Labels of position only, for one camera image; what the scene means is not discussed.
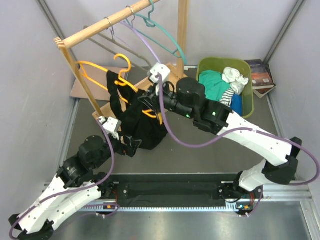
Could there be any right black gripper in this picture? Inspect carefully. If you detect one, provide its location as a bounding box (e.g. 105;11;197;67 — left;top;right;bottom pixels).
139;80;195;121

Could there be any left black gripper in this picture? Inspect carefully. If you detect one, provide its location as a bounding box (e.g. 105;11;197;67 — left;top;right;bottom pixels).
92;130;142;170

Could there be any orange plastic hanger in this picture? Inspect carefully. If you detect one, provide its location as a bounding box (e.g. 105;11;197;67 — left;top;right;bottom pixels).
76;53;163;125

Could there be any black tank top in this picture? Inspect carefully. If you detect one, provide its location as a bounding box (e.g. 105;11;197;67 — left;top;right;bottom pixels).
106;72;168;150

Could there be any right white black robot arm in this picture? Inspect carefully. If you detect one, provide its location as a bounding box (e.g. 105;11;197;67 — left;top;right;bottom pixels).
139;75;302;198

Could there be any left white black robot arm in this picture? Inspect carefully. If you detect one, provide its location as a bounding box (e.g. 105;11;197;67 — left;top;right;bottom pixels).
9;135;142;240

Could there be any grey velvet hanger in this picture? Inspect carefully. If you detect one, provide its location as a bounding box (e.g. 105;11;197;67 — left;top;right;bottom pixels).
88;33;152;68

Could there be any teal plastic hanger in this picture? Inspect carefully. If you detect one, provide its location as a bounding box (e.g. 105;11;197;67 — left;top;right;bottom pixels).
133;0;188;64

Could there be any purple plastic hanger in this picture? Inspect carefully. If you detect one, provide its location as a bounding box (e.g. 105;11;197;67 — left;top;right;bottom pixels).
110;20;162;64

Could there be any wooden clothes rack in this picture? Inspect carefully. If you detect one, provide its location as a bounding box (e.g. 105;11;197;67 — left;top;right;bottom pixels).
54;0;190;118

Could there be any white marker pen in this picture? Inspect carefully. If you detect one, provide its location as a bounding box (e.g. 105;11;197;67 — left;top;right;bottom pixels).
184;66;198;71

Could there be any brown cardboard folder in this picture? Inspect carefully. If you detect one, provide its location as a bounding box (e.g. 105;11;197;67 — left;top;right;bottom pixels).
70;61;125;101

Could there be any teal garment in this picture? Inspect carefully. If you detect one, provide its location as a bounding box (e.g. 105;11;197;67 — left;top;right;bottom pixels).
198;70;231;102

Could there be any striped garment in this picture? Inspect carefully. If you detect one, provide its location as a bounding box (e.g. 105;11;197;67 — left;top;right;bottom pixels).
219;88;235;107

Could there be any white garment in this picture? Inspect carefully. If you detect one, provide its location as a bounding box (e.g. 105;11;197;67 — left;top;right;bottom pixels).
222;67;249;95

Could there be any blue garment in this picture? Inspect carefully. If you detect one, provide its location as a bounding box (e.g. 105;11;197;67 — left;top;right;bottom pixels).
230;94;243;117

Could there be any green plastic bin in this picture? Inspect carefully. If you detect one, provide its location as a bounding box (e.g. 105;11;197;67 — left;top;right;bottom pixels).
196;57;254;119

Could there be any lower paperback book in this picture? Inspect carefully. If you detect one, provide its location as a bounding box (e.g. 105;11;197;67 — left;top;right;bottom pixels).
253;85;276;99

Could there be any dark hardcover book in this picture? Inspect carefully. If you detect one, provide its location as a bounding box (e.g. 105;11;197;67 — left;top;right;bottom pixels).
245;59;275;90

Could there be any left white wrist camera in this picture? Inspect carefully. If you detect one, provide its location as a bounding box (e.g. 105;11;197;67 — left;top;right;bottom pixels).
97;116;122;140

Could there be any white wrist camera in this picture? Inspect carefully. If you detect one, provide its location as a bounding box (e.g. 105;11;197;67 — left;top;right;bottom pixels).
97;116;122;140
147;62;171;96

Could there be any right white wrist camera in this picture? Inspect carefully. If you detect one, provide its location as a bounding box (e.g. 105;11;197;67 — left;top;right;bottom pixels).
147;62;171;96

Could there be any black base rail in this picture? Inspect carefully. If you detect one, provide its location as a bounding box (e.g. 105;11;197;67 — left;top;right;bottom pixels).
101;173;262;208

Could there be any perforated cable duct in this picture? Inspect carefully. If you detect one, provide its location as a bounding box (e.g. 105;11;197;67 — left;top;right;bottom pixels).
79;202;253;213

